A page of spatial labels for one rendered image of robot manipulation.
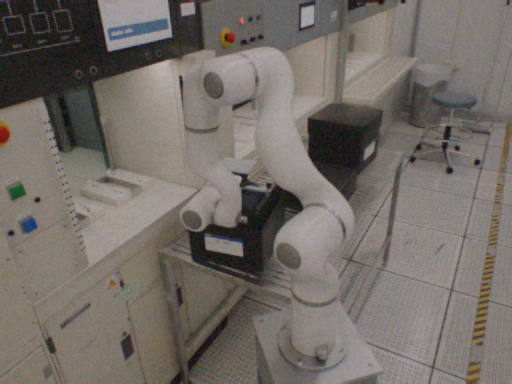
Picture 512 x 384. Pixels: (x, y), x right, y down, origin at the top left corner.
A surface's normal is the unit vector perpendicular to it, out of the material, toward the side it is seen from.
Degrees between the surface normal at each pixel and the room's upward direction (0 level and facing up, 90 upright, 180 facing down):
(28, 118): 90
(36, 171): 90
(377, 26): 90
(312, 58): 90
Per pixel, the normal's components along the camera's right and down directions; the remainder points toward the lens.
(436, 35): -0.49, 0.43
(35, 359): 0.87, 0.21
